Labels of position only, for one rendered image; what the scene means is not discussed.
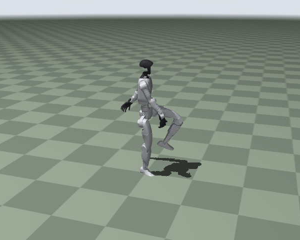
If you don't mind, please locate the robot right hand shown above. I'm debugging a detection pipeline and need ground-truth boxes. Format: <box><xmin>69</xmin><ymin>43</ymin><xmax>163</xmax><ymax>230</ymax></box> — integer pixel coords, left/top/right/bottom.
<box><xmin>159</xmin><ymin>116</ymin><xmax>168</xmax><ymax>128</ymax></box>

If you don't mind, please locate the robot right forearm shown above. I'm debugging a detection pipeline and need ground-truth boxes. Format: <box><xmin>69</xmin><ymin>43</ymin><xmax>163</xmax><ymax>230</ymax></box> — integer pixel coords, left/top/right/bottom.
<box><xmin>150</xmin><ymin>99</ymin><xmax>165</xmax><ymax>120</ymax></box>

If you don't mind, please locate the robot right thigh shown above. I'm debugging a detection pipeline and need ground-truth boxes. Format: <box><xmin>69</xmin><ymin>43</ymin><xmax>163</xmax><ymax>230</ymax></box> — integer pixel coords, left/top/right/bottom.
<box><xmin>137</xmin><ymin>115</ymin><xmax>153</xmax><ymax>151</ymax></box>

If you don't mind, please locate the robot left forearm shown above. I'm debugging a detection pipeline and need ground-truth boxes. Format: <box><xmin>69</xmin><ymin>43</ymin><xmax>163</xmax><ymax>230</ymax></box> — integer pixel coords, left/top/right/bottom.
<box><xmin>130</xmin><ymin>89</ymin><xmax>138</xmax><ymax>103</ymax></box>

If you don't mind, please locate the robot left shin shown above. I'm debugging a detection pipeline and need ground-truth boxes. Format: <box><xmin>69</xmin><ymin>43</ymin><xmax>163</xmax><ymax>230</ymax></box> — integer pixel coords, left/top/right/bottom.
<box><xmin>163</xmin><ymin>121</ymin><xmax>183</xmax><ymax>144</ymax></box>

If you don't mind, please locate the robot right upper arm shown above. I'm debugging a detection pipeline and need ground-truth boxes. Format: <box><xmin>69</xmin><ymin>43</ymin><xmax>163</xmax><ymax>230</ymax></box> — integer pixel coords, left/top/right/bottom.
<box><xmin>139</xmin><ymin>81</ymin><xmax>156</xmax><ymax>104</ymax></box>

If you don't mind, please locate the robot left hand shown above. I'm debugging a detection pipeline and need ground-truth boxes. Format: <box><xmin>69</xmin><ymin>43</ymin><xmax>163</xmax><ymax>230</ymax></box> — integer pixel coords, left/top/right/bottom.
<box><xmin>121</xmin><ymin>98</ymin><xmax>132</xmax><ymax>112</ymax></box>

